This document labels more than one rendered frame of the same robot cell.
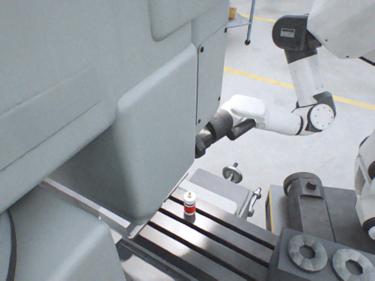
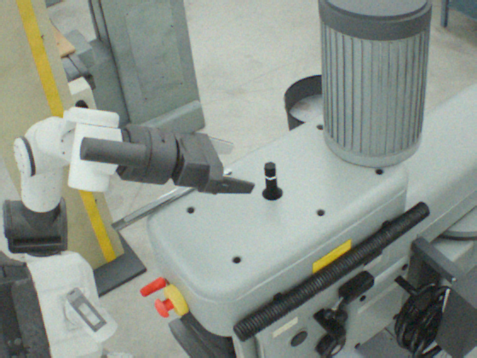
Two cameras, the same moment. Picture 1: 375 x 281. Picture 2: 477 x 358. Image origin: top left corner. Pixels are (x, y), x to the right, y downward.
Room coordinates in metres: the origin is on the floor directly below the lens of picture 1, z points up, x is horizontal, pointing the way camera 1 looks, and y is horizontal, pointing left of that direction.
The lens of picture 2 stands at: (1.28, 0.39, 2.69)
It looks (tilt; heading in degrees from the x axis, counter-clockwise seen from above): 43 degrees down; 211
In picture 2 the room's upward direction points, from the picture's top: 8 degrees counter-clockwise
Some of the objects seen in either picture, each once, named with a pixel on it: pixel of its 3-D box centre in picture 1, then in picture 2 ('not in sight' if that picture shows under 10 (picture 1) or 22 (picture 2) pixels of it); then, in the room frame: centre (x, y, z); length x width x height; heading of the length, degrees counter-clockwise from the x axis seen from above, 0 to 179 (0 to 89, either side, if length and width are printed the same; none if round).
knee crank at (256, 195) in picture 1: (253, 200); not in sight; (0.95, -0.36, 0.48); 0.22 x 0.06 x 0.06; 150
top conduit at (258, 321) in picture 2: not in sight; (339, 267); (0.61, 0.17, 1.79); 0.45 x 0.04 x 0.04; 150
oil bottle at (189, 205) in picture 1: (189, 201); not in sight; (0.60, -0.01, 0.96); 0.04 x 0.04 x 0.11
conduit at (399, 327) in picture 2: not in sight; (422, 315); (0.43, 0.34, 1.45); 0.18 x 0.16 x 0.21; 150
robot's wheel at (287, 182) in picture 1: (302, 186); not in sight; (1.04, -0.64, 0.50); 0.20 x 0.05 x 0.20; 81
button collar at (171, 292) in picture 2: not in sight; (175, 300); (0.76, -0.09, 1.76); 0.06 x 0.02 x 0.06; 60
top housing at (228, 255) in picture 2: not in sight; (281, 219); (0.55, 0.04, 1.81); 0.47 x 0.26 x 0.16; 150
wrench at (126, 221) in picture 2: not in sight; (170, 196); (0.64, -0.14, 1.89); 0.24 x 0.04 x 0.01; 150
